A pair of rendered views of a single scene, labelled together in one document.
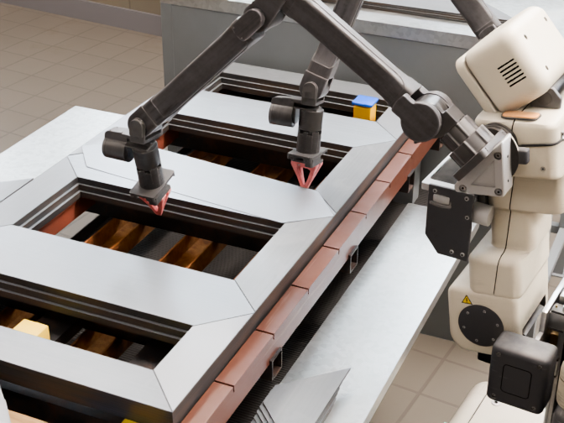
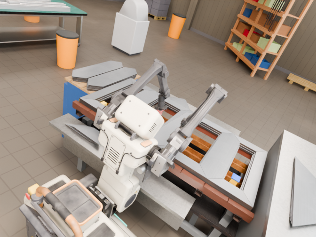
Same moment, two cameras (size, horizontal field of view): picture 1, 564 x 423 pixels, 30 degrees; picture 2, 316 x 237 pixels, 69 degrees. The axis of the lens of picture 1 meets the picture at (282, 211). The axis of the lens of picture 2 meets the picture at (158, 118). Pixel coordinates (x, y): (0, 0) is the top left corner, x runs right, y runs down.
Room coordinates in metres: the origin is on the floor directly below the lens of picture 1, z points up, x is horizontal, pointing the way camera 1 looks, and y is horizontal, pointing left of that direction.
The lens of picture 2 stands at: (2.05, -1.45, 1.96)
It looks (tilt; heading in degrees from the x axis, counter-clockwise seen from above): 33 degrees down; 88
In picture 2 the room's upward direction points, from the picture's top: 18 degrees clockwise
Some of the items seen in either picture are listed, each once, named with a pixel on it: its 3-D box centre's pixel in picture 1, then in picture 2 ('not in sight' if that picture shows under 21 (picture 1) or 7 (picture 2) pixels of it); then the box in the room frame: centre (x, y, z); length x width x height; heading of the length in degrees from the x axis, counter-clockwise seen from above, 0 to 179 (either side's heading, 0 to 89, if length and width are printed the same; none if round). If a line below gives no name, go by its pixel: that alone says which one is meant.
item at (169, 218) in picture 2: not in sight; (119, 169); (1.93, -0.10, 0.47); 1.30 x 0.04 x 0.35; 156
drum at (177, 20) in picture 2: not in sight; (176, 26); (2.00, 6.87, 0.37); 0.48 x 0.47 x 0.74; 152
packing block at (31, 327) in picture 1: (29, 336); not in sight; (1.74, 0.51, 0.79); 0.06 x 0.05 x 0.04; 66
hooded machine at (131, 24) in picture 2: not in sight; (130, 26); (1.00, 4.10, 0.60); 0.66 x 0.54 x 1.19; 150
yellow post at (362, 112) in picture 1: (363, 135); (229, 186); (2.76, -0.23, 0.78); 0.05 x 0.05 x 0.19; 66
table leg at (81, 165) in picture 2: not in sight; (83, 145); (1.51, 0.19, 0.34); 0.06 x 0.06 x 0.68; 66
